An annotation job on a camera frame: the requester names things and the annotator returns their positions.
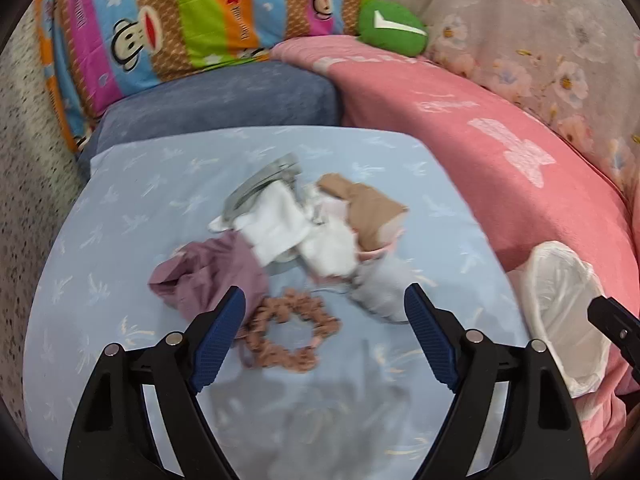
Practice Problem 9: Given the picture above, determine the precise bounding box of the white sock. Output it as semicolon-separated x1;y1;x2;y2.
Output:
299;224;359;278
208;182;313;266

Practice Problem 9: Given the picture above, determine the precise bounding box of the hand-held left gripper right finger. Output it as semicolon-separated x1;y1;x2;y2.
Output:
403;282;592;480

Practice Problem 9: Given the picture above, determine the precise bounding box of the brown scrunchie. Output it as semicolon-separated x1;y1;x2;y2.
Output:
239;290;342;374

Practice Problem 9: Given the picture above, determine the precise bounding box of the pink cloth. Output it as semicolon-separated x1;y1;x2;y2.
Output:
320;197;403;262

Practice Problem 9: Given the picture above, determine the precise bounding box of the blue-grey cushion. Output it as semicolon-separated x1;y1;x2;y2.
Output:
77;62;344;178

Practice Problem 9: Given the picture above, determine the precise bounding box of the floral grey pillow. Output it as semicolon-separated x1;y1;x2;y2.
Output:
372;0;640;206

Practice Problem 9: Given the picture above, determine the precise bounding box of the tan stocking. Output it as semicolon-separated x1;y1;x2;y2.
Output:
318;173;409;251

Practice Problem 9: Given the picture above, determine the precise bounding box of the pink blanket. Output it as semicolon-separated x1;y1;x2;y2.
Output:
270;35;640;476

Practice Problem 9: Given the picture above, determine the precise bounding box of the light blue printed sheet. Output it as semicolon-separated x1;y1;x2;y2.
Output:
22;127;532;480

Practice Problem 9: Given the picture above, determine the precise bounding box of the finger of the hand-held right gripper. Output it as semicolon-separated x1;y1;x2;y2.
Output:
587;296;640;376

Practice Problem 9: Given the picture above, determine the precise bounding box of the purple cloth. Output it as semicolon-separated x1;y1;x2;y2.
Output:
148;230;271;323

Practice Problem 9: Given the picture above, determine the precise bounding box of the grey cloth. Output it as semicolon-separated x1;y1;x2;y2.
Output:
345;252;426;325

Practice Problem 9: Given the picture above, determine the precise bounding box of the white bag-lined trash bin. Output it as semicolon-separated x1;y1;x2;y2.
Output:
507;241;613;396

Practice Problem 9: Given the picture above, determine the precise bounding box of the green plush cushion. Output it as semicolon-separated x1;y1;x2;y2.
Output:
356;0;429;58

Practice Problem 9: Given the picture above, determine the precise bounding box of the striped monkey print pillow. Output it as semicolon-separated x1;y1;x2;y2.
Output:
35;0;382;153

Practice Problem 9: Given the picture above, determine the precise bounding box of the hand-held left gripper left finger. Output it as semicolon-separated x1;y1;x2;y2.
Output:
62;286;247;480

